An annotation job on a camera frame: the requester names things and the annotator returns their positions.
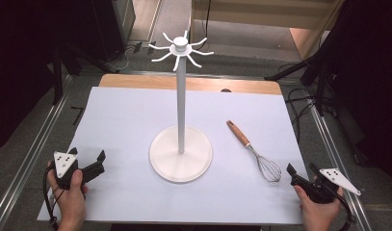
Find white hook stand rack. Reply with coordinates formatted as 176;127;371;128
147;30;215;184

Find dark curtain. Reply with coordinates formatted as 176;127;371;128
0;0;58;154
325;0;392;193

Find beige wooden furniture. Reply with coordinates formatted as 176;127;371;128
190;0;346;63

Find black cabinet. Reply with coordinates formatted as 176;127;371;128
55;0;137;63

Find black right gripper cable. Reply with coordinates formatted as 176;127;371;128
335;192;357;231

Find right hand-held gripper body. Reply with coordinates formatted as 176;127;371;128
296;167;361;205

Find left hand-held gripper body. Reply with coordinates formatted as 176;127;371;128
53;151;86;191

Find person's left hand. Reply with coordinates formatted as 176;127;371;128
47;162;89;224

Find person's right hand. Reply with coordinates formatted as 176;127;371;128
293;185;345;225

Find white table sheet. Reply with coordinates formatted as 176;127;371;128
37;86;309;225

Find white floor cable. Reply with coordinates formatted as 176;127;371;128
115;47;135;72

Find wooden handle wire whisk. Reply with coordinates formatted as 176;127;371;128
225;119;283;184

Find black metal stand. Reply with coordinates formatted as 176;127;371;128
51;42;118;106

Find aluminium floor rail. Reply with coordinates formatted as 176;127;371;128
0;75;73;231
307;95;374;231

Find black tripod stand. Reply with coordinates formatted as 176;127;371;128
264;41;337;117

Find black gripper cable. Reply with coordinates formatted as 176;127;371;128
42;167;65;231
335;192;357;231

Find black hanging cable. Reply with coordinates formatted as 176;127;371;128
201;0;213;42

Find black floor cables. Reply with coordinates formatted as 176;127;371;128
277;62;337;143

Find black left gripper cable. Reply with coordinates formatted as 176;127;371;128
42;167;65;231

